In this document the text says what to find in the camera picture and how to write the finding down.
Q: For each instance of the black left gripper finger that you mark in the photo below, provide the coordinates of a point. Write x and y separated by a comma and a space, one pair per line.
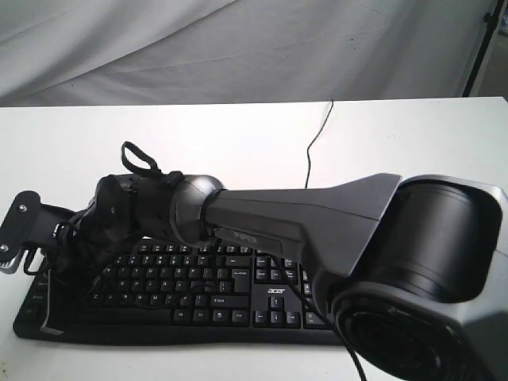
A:
53, 322

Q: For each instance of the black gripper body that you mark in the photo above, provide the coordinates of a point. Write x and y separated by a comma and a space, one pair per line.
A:
84, 243

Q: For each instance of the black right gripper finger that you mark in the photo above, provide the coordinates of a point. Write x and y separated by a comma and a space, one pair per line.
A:
70, 299

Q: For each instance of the black acer keyboard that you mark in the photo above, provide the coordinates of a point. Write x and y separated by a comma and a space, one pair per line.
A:
162, 293

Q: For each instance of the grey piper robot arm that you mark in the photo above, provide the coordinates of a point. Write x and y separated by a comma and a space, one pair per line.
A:
410, 273

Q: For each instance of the grey backdrop cloth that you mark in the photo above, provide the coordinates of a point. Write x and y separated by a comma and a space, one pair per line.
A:
104, 53

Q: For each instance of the black tripod stand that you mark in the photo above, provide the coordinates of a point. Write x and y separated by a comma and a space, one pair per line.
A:
491, 23

